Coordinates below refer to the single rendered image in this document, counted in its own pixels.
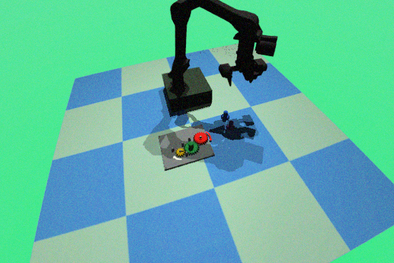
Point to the blue gear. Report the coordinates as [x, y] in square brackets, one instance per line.
[225, 115]

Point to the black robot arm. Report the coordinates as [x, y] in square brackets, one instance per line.
[246, 23]

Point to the red gear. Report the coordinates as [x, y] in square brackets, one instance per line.
[202, 140]

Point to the purple gear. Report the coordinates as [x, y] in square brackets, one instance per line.
[230, 126]

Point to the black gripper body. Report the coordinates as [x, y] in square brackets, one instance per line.
[226, 70]

